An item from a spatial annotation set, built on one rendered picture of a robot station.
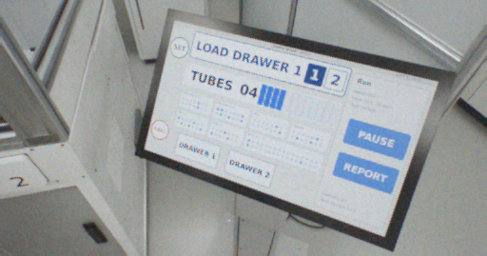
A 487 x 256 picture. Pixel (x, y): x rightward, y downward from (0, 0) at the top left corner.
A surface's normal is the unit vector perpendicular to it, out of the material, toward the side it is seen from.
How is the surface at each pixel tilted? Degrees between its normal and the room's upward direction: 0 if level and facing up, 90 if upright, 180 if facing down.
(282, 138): 50
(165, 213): 0
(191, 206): 0
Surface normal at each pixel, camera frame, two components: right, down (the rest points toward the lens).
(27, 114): 0.24, 0.69
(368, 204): -0.25, 0.04
